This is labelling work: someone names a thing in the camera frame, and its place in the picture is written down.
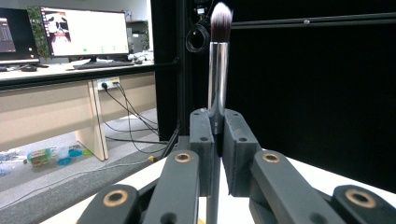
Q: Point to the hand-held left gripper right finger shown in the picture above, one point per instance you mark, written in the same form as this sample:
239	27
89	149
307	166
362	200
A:
238	149

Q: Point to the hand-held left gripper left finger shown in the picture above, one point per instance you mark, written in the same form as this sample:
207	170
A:
202	146

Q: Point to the black makeup brush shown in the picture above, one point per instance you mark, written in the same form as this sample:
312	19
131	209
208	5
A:
218	77

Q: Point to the black keyboard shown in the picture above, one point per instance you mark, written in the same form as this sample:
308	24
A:
102	64

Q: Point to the blue plastic container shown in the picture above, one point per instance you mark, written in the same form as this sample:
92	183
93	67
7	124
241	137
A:
67	155

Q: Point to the wide computer monitor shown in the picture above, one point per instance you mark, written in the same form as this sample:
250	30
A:
90	32

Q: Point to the light wooden desk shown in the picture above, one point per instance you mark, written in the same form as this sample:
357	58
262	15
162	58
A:
46	105

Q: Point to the green snack packet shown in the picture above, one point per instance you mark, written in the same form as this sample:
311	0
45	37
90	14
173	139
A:
39	157

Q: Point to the black computer mouse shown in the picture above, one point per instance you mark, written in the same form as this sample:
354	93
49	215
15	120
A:
29	68

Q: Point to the dark computer monitor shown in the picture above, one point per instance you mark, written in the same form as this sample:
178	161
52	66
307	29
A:
12	37

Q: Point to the white wall socket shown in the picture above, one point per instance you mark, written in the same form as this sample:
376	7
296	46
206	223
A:
108	83

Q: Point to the black frame bar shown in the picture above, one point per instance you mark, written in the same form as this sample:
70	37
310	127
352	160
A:
311	21

